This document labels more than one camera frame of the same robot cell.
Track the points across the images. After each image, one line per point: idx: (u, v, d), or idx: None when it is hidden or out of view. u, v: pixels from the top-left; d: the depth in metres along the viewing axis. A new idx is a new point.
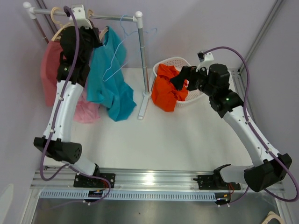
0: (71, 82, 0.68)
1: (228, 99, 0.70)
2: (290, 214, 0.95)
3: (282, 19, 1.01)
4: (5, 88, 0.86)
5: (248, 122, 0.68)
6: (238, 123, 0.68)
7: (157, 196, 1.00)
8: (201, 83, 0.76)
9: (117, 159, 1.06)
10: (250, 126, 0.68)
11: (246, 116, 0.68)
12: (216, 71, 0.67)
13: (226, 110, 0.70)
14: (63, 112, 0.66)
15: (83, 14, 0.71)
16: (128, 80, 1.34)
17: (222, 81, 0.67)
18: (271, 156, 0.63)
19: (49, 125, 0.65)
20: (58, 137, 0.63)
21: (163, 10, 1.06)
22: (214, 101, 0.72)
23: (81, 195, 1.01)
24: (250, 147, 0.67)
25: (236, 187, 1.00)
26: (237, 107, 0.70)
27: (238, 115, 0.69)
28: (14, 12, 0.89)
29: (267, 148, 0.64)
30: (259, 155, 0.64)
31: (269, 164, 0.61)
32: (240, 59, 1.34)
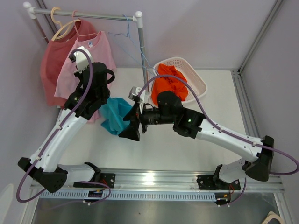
0: (75, 113, 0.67)
1: (189, 119, 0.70)
2: (290, 214, 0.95)
3: (281, 18, 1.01)
4: (5, 89, 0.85)
5: (221, 130, 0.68)
6: (213, 136, 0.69)
7: (157, 196, 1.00)
8: (154, 118, 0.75)
9: (117, 159, 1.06)
10: (225, 133, 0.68)
11: (217, 125, 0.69)
12: (167, 103, 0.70)
13: (195, 130, 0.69)
14: (55, 142, 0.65)
15: (81, 56, 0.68)
16: (128, 80, 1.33)
17: (178, 106, 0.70)
18: (259, 147, 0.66)
19: (39, 150, 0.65)
20: (41, 167, 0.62)
21: (162, 10, 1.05)
22: (179, 128, 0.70)
23: (81, 195, 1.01)
24: (238, 150, 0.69)
25: (236, 188, 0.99)
26: (202, 122, 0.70)
27: (209, 129, 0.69)
28: (14, 12, 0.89)
29: (252, 142, 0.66)
30: (251, 153, 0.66)
31: (263, 156, 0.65)
32: (239, 59, 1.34)
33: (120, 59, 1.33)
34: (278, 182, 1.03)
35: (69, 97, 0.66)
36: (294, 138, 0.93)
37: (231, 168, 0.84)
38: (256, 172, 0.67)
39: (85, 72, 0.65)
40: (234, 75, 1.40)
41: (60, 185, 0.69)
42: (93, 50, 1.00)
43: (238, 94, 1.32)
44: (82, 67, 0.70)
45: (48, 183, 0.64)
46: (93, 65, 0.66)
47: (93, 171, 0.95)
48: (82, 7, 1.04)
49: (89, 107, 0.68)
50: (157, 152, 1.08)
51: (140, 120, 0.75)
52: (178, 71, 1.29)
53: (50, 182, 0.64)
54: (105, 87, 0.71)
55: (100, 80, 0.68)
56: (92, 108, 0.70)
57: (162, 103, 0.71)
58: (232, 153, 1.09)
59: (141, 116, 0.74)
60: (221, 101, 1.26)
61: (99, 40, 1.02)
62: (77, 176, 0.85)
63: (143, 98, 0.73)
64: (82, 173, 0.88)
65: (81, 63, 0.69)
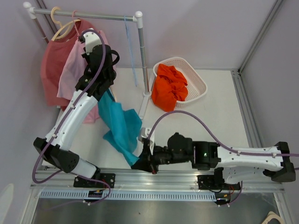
0: (87, 93, 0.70)
1: (205, 154, 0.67)
2: (290, 214, 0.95)
3: (281, 18, 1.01)
4: (5, 89, 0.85)
5: (238, 153, 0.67)
6: (233, 161, 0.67)
7: (156, 196, 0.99)
8: (166, 159, 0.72)
9: (117, 160, 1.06)
10: (243, 154, 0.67)
11: (232, 150, 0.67)
12: (182, 148, 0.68)
13: (216, 161, 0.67)
14: (68, 121, 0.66)
15: (91, 36, 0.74)
16: (128, 80, 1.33)
17: (190, 145, 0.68)
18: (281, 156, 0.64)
19: (54, 129, 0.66)
20: (57, 144, 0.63)
21: (162, 10, 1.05)
22: (198, 164, 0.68)
23: (81, 195, 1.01)
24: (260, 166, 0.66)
25: (237, 188, 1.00)
26: (217, 151, 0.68)
27: (228, 158, 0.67)
28: (13, 12, 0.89)
29: (273, 155, 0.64)
30: (275, 165, 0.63)
31: (287, 164, 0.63)
32: (239, 59, 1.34)
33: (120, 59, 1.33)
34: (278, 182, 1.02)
35: (80, 80, 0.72)
36: (294, 138, 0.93)
37: (238, 171, 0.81)
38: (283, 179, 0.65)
39: (92, 54, 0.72)
40: (234, 75, 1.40)
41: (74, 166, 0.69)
42: None
43: (238, 94, 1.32)
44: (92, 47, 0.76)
45: (65, 161, 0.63)
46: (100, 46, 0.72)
47: (94, 168, 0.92)
48: (82, 7, 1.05)
49: (100, 87, 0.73)
50: None
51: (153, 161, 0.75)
52: (178, 71, 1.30)
53: (66, 161, 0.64)
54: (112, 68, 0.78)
55: (107, 61, 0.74)
56: (102, 89, 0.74)
57: (177, 150, 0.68)
58: None
59: (153, 158, 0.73)
60: (221, 101, 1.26)
61: None
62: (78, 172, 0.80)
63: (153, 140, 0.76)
64: (85, 167, 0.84)
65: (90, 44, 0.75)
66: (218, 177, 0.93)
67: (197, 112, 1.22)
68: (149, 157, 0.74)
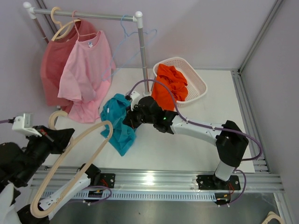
0: None
1: (165, 117, 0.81)
2: (290, 214, 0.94)
3: (281, 18, 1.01)
4: (5, 89, 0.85)
5: (188, 120, 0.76)
6: (182, 127, 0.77)
7: (156, 196, 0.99)
8: (141, 116, 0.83)
9: (117, 161, 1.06)
10: (191, 122, 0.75)
11: (184, 117, 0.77)
12: (145, 105, 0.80)
13: (169, 125, 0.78)
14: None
15: (22, 126, 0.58)
16: (128, 80, 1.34)
17: (153, 106, 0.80)
18: (219, 130, 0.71)
19: None
20: None
21: (162, 10, 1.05)
22: (158, 125, 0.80)
23: (81, 195, 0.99)
24: (203, 136, 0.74)
25: (237, 188, 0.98)
26: (175, 118, 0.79)
27: (178, 122, 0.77)
28: (14, 12, 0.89)
29: (211, 127, 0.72)
30: (210, 136, 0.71)
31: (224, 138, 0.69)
32: (239, 59, 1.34)
33: (120, 59, 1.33)
34: (278, 182, 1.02)
35: None
36: (294, 138, 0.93)
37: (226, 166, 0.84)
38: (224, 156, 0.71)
39: None
40: (234, 75, 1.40)
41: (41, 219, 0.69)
42: (93, 50, 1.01)
43: (238, 94, 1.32)
44: (24, 133, 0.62)
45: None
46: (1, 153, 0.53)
47: (88, 179, 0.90)
48: (82, 7, 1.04)
49: None
50: (158, 150, 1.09)
51: (129, 114, 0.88)
52: (178, 71, 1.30)
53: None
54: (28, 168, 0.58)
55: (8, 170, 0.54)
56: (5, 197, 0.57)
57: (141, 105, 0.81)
58: None
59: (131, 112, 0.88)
60: (221, 101, 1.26)
61: (99, 39, 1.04)
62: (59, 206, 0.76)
63: (134, 98, 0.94)
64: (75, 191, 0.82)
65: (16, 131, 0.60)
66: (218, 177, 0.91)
67: (197, 112, 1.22)
68: (129, 110, 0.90)
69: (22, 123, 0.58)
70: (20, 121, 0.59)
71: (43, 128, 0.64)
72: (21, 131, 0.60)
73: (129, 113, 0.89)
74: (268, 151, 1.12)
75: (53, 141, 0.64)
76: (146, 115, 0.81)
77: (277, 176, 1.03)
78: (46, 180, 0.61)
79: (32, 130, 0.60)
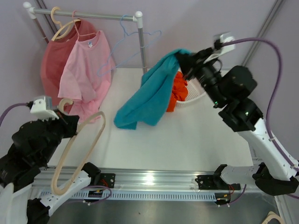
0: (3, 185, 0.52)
1: (247, 111, 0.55)
2: (290, 215, 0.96)
3: (281, 18, 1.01)
4: (4, 89, 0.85)
5: (272, 139, 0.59)
6: (261, 141, 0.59)
7: (157, 196, 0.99)
8: (209, 79, 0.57)
9: (117, 160, 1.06)
10: (274, 143, 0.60)
11: (271, 134, 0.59)
12: (242, 85, 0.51)
13: (247, 127, 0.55)
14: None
15: (42, 106, 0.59)
16: (128, 80, 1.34)
17: (246, 92, 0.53)
18: (295, 171, 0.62)
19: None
20: None
21: (162, 10, 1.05)
22: (228, 113, 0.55)
23: (81, 195, 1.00)
24: (273, 164, 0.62)
25: (237, 188, 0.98)
26: (258, 122, 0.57)
27: (262, 133, 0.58)
28: (14, 12, 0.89)
29: (292, 164, 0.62)
30: (287, 174, 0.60)
31: (295, 181, 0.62)
32: (239, 59, 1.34)
33: (120, 59, 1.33)
34: None
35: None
36: (294, 138, 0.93)
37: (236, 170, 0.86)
38: (272, 190, 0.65)
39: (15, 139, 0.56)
40: None
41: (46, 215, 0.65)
42: (92, 50, 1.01)
43: None
44: (41, 116, 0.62)
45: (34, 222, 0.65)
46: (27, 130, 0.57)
47: (88, 178, 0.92)
48: (82, 7, 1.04)
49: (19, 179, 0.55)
50: (157, 150, 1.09)
51: (197, 67, 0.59)
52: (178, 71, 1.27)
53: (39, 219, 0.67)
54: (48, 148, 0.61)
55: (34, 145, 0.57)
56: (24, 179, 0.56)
57: (238, 80, 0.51)
58: (231, 153, 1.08)
59: (201, 65, 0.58)
60: None
61: (98, 40, 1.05)
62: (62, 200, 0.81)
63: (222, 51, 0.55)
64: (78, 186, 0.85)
65: (35, 113, 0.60)
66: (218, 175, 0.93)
67: (196, 112, 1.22)
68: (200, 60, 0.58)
69: (44, 106, 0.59)
70: (40, 103, 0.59)
71: (59, 112, 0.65)
72: (41, 113, 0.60)
73: (199, 63, 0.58)
74: None
75: (68, 123, 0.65)
76: (224, 92, 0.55)
77: None
78: (62, 159, 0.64)
79: (52, 111, 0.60)
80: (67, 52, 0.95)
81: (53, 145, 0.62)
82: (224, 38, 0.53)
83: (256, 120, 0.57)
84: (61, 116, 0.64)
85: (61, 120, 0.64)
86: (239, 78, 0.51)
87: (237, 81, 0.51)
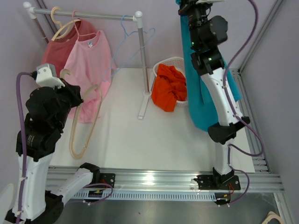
0: (33, 157, 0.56)
1: (210, 58, 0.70)
2: (290, 214, 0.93)
3: (281, 19, 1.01)
4: (5, 89, 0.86)
5: (224, 87, 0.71)
6: (215, 87, 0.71)
7: (157, 196, 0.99)
8: (195, 20, 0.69)
9: (117, 160, 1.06)
10: (225, 91, 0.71)
11: (224, 81, 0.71)
12: (214, 34, 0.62)
13: (207, 71, 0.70)
14: (28, 191, 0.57)
15: (49, 74, 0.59)
16: (128, 80, 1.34)
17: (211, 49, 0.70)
18: (236, 119, 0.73)
19: (16, 203, 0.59)
20: (27, 218, 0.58)
21: (162, 10, 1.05)
22: (196, 56, 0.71)
23: (81, 195, 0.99)
24: (221, 109, 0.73)
25: (237, 188, 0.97)
26: (217, 70, 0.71)
27: (217, 79, 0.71)
28: (14, 12, 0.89)
29: (235, 113, 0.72)
30: (227, 118, 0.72)
31: (231, 126, 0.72)
32: (239, 59, 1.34)
33: (120, 59, 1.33)
34: (278, 182, 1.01)
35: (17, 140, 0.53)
36: (294, 138, 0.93)
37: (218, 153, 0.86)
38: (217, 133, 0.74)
39: (29, 102, 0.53)
40: (234, 75, 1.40)
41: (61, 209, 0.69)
42: (93, 50, 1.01)
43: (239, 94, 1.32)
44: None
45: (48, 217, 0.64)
46: (39, 92, 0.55)
47: (91, 173, 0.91)
48: (83, 7, 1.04)
49: (46, 142, 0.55)
50: (158, 150, 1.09)
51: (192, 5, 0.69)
52: (178, 71, 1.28)
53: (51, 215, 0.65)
54: (62, 111, 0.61)
55: (50, 107, 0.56)
56: (49, 142, 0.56)
57: (211, 30, 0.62)
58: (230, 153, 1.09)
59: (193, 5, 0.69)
60: None
61: (99, 39, 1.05)
62: (75, 190, 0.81)
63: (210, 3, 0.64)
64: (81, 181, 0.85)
65: (41, 82, 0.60)
66: (217, 171, 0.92)
67: None
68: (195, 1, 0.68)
69: (50, 73, 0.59)
70: (46, 71, 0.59)
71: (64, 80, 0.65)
72: (47, 81, 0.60)
73: None
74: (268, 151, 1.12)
75: (74, 90, 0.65)
76: (200, 35, 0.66)
77: (277, 176, 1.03)
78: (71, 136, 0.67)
79: (58, 79, 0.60)
80: (66, 52, 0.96)
81: (65, 110, 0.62)
82: None
83: (216, 67, 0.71)
84: (67, 83, 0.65)
85: (67, 87, 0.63)
86: (216, 26, 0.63)
87: (214, 28, 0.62)
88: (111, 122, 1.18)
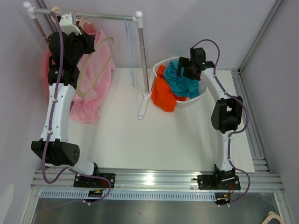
0: (63, 83, 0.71)
1: (203, 63, 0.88)
2: (291, 214, 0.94)
3: (281, 18, 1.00)
4: (4, 88, 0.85)
5: (215, 76, 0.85)
6: (208, 78, 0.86)
7: (157, 196, 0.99)
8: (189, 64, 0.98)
9: (117, 160, 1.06)
10: (216, 79, 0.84)
11: (214, 72, 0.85)
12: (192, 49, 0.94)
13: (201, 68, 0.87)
14: (58, 113, 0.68)
15: (70, 20, 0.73)
16: (128, 80, 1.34)
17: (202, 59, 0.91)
18: (228, 96, 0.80)
19: (46, 127, 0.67)
20: (56, 138, 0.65)
21: (162, 10, 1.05)
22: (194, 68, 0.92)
23: (81, 195, 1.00)
24: (215, 93, 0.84)
25: (236, 188, 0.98)
26: (209, 68, 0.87)
27: (208, 73, 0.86)
28: (14, 12, 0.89)
29: (224, 90, 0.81)
30: (218, 96, 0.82)
31: (224, 102, 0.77)
32: (239, 59, 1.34)
33: (120, 59, 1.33)
34: (278, 182, 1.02)
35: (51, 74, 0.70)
36: (295, 138, 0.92)
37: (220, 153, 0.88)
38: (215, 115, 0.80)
39: (54, 45, 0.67)
40: (234, 75, 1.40)
41: (77, 156, 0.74)
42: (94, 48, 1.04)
43: (239, 94, 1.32)
44: (67, 31, 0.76)
45: (69, 152, 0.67)
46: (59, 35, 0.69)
47: (93, 164, 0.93)
48: (82, 7, 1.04)
49: (73, 75, 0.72)
50: (158, 150, 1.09)
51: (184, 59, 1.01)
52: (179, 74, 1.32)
53: (70, 151, 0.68)
54: (76, 53, 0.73)
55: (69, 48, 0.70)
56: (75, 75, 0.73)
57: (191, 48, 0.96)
58: None
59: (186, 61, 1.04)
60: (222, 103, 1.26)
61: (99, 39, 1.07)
62: (82, 167, 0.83)
63: None
64: (85, 165, 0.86)
65: (63, 26, 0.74)
66: (217, 168, 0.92)
67: (196, 112, 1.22)
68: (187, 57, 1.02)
69: (71, 20, 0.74)
70: (67, 18, 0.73)
71: (81, 30, 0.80)
72: (67, 27, 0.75)
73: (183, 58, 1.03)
74: (268, 151, 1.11)
75: (88, 38, 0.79)
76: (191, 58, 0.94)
77: (277, 176, 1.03)
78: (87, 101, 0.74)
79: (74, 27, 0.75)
80: None
81: (80, 53, 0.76)
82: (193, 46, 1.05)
83: (210, 67, 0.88)
84: (83, 33, 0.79)
85: (83, 35, 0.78)
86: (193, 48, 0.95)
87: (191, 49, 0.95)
88: (111, 122, 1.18)
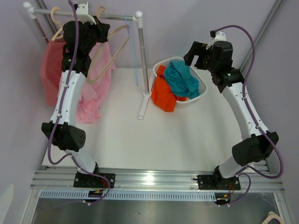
0: (75, 70, 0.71)
1: (229, 74, 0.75)
2: (291, 214, 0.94)
3: (281, 18, 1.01)
4: (5, 88, 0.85)
5: (244, 98, 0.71)
6: (235, 98, 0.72)
7: (157, 196, 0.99)
8: (206, 60, 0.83)
9: (117, 160, 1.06)
10: (245, 101, 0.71)
11: (244, 93, 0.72)
12: (219, 46, 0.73)
13: (226, 85, 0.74)
14: (69, 97, 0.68)
15: (86, 10, 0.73)
16: (128, 80, 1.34)
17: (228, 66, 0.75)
18: (260, 131, 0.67)
19: (55, 110, 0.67)
20: (65, 121, 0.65)
21: (162, 10, 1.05)
22: (216, 74, 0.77)
23: (81, 195, 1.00)
24: (242, 122, 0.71)
25: (237, 188, 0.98)
26: (238, 84, 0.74)
27: (236, 91, 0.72)
28: (14, 12, 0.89)
29: (257, 124, 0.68)
30: (249, 129, 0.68)
31: (256, 139, 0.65)
32: (239, 59, 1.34)
33: (120, 59, 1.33)
34: (278, 182, 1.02)
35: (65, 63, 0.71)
36: (295, 138, 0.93)
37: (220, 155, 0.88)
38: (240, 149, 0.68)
39: (68, 33, 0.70)
40: None
41: (84, 141, 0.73)
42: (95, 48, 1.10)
43: None
44: (82, 19, 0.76)
45: (77, 136, 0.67)
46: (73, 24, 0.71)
47: (93, 163, 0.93)
48: None
49: (85, 63, 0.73)
50: (158, 150, 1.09)
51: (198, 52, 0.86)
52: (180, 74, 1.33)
53: (78, 136, 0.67)
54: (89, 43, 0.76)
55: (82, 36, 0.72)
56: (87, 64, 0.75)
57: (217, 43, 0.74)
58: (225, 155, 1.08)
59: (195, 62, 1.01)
60: (222, 103, 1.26)
61: None
62: (84, 161, 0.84)
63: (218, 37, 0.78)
64: (87, 161, 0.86)
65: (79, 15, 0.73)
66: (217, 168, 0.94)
67: (196, 112, 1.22)
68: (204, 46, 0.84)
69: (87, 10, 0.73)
70: (84, 8, 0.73)
71: (96, 19, 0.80)
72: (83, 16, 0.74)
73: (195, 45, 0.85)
74: None
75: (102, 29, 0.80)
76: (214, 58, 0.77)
77: None
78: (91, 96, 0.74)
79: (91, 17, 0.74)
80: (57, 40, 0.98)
81: (92, 43, 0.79)
82: (217, 31, 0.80)
83: (237, 82, 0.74)
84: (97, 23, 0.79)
85: (98, 25, 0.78)
86: (219, 43, 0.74)
87: (218, 44, 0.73)
88: (111, 122, 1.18)
